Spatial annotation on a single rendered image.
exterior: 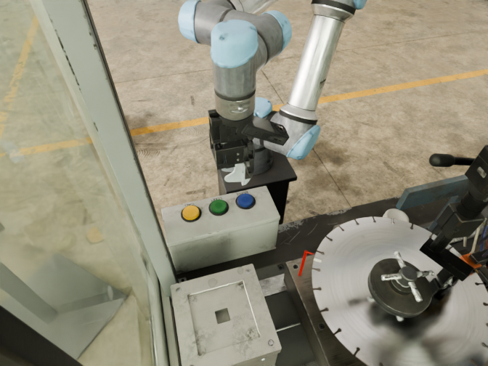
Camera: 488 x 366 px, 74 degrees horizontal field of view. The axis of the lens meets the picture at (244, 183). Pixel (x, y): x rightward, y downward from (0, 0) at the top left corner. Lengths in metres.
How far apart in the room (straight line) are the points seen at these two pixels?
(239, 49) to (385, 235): 0.49
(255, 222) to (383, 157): 1.76
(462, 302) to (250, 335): 0.40
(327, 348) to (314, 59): 0.69
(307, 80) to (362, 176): 1.41
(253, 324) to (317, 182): 1.56
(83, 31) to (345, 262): 0.58
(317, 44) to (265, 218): 0.47
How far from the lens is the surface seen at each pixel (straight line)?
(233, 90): 0.57
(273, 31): 0.63
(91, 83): 0.42
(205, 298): 0.71
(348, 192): 2.14
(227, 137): 0.65
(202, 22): 0.69
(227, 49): 0.54
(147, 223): 0.59
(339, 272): 0.69
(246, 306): 0.70
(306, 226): 0.99
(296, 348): 0.83
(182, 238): 0.78
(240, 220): 0.80
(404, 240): 0.78
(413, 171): 2.44
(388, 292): 0.69
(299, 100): 0.95
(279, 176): 1.11
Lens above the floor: 1.54
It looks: 47 degrees down
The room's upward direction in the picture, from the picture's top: straight up
